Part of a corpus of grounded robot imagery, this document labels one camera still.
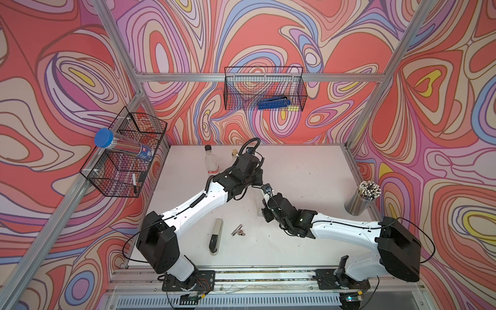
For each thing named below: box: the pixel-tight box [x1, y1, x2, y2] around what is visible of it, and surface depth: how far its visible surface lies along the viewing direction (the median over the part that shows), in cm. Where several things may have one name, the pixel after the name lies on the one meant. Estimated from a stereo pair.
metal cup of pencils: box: [344, 180, 382, 216], surface depth 82 cm
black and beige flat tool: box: [209, 218, 225, 256], surface depth 82 cm
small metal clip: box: [230, 223, 247, 237], surface depth 88 cm
